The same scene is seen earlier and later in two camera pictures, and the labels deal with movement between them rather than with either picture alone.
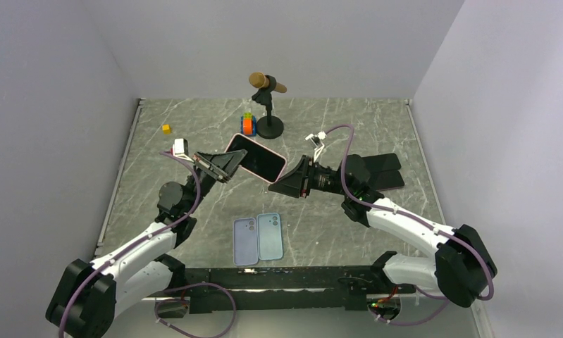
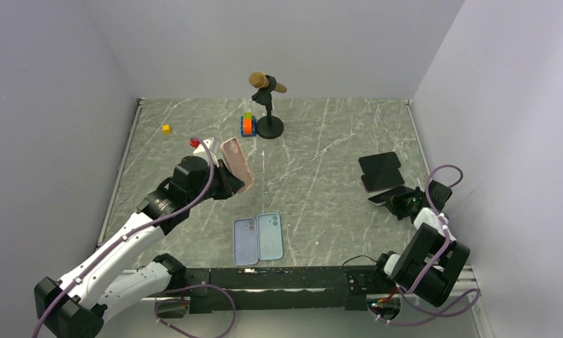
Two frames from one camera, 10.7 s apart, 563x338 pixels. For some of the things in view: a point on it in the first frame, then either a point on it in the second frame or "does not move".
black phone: x=385 y=179 does not move
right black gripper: x=292 y=184 -> x=397 y=201
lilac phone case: x=245 y=241 does not move
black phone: x=382 y=163 does not move
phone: x=259 y=160 -> x=380 y=198
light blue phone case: x=269 y=236 does not move
